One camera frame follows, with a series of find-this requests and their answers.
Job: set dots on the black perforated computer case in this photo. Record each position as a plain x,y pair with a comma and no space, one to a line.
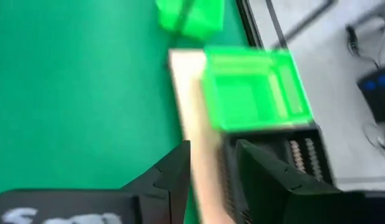
377,99

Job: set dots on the wooden shelf board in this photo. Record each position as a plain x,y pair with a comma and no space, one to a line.
192,93

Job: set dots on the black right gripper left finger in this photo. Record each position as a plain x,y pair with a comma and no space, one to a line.
173,193

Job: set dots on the green plastic basket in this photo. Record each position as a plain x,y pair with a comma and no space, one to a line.
248,99
195,18

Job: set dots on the green table mat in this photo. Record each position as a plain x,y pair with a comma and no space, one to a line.
71,93

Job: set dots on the black metal table frame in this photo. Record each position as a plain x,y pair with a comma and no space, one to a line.
251,25

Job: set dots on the black plastic basket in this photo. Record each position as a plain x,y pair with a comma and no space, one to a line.
273,144
226,174

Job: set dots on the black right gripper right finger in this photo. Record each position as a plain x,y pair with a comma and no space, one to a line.
264,193

